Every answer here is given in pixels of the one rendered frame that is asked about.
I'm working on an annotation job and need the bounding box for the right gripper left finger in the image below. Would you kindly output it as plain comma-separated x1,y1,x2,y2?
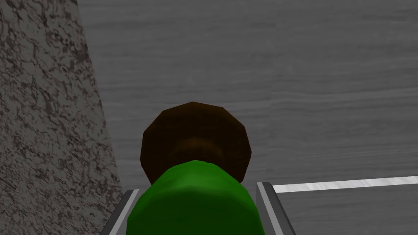
99,188,140,235

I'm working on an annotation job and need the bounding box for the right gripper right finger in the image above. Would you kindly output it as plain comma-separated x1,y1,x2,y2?
255,181,297,235

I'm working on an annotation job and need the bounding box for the green and brown door knob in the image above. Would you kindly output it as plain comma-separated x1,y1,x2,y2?
125,101,266,235

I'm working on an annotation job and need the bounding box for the grey wooden door leaf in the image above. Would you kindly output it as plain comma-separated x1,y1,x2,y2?
77,0,418,235

